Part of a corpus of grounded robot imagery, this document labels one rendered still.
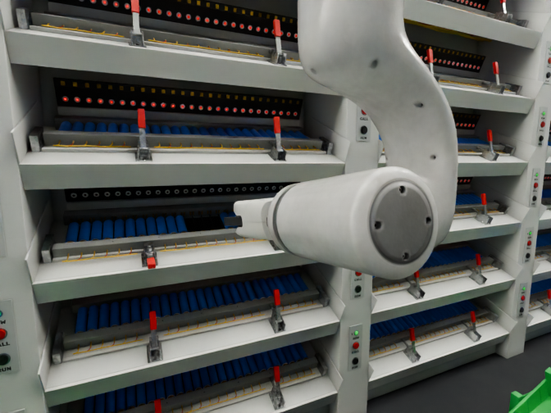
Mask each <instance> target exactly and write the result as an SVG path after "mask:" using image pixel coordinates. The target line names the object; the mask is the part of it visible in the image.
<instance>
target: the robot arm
mask: <svg viewBox="0 0 551 413"><path fill-rule="evenodd" d="M403 13H404V0H298V52H299V58H300V61H301V65H302V67H303V70H304V71H305V73H306V74H307V75H308V76H309V77H310V78H311V79H313V80H314V81H316V82H317V83H318V84H321V85H323V86H325V87H327V88H328V89H331V90H333V91H335V92H337V93H338V94H340V95H342V96H344V97H346V98H347V99H349V100H350V101H352V102H354V103H355V104H356V105H358V106H359V107H360V108H361V109H362V110H363V111H364V112H365V113H366V114H367V115H368V116H369V117H370V119H371V120H372V122H373V124H374V125H375V127H376V128H377V130H378V132H379V134H380V137H381V140H382V143H383V145H384V149H385V162H386V167H382V168H378V169H373V170H364V171H360V172H356V173H351V174H346V175H338V176H334V177H329V178H324V179H316V180H312V181H307V182H302V183H297V184H291V185H289V186H287V187H285V188H283V189H281V190H280V191H279V192H278V193H277V194H276V195H275V197H272V198H263V199H255V200H246V201H237V202H236V203H235V204H234V213H235V215H236V216H231V217H224V224H225V226H238V228H237V230H236V231H235V232H236V233H237V234H238V235H239V236H242V237H245V238H257V239H263V240H273V241H274V243H275V244H276V246H277V247H278V248H279V249H281V250H282V251H284V252H286V253H288V254H290V255H294V256H299V257H302V258H306V259H309V260H313V261H318V262H321V263H325V264H328V265H332V266H338V267H341V268H344V269H347V270H353V271H357V272H360V273H363V274H367V275H372V276H375V277H379V278H382V279H403V278H406V277H408V276H409V275H412V274H414V273H415V272H417V271H418V270H419V269H420V268H421V267H423V265H424V264H425V263H426V261H427V260H428V258H429V256H430V254H431V253H432V250H433V248H434V247H437V246H438V245H439V244H440V243H442V242H443V241H444V239H445V238H446V236H447V234H448V233H449V231H450V228H451V225H452V223H453V216H454V212H455V205H456V196H457V184H458V138H457V131H456V127H455V123H454V119H453V114H452V111H451V109H450V106H449V103H448V101H447V98H446V97H445V95H444V92H443V90H442V89H441V87H440V86H439V84H438V82H437V81H436V79H435V77H434V76H433V75H432V74H431V72H430V70H429V69H428V67H427V66H426V64H425V63H424V62H423V60H422V59H421V58H420V57H419V56H418V55H417V53H416V52H415V50H414V48H413V47H412V45H411V44H410V42H409V40H408V37H407V35H406V31H405V28H404V20H403Z"/></svg>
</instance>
